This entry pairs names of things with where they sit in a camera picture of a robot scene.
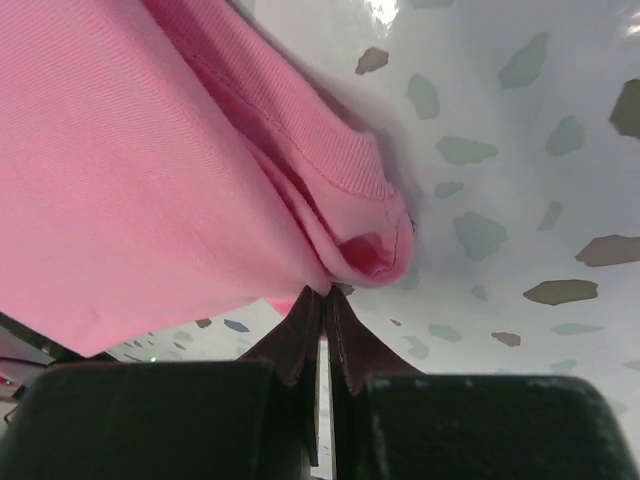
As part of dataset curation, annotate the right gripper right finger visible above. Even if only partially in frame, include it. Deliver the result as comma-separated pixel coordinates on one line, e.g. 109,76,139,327
324,288,639,480

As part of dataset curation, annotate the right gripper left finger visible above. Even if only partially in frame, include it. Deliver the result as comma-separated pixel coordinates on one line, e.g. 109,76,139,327
1,289,324,479

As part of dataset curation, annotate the pink t-shirt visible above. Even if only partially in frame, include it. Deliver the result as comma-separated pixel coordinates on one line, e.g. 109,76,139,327
1,1,414,356

